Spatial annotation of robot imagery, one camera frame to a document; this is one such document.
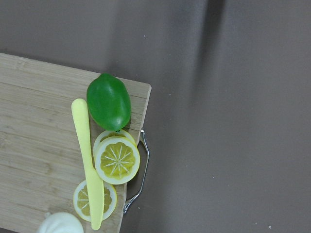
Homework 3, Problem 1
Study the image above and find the yellow plastic spoon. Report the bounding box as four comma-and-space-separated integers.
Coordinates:
71, 99, 104, 230

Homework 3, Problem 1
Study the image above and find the green lime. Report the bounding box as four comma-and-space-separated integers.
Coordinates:
86, 73, 131, 131

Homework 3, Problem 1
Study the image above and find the lemon slice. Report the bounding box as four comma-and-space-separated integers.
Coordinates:
73, 180, 117, 222
94, 136, 140, 185
93, 130, 136, 156

